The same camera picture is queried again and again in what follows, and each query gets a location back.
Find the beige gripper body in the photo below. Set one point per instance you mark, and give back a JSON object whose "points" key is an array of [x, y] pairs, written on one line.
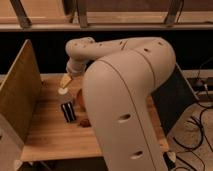
{"points": [[76, 67]]}

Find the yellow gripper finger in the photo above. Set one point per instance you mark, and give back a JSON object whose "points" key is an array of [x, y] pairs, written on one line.
{"points": [[65, 80]]}

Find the white ceramic cup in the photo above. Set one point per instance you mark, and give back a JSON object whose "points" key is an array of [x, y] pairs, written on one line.
{"points": [[65, 96]]}

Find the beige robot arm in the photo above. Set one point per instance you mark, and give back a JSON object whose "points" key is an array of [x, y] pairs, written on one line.
{"points": [[118, 75]]}

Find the black striped eraser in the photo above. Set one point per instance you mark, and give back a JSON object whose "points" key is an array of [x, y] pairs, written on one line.
{"points": [[68, 112]]}

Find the orange red bowl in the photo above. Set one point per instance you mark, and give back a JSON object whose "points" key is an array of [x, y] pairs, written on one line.
{"points": [[80, 99]]}

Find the left wooden side panel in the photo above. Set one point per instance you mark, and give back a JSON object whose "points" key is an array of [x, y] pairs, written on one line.
{"points": [[19, 91]]}

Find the dark red brown object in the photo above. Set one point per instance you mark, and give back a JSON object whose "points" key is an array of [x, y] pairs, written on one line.
{"points": [[85, 123]]}

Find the right dark side panel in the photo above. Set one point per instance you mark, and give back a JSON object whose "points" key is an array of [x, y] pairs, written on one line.
{"points": [[172, 98]]}

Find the wooden shelf rail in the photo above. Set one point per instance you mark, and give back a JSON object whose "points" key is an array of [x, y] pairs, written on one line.
{"points": [[105, 15]]}

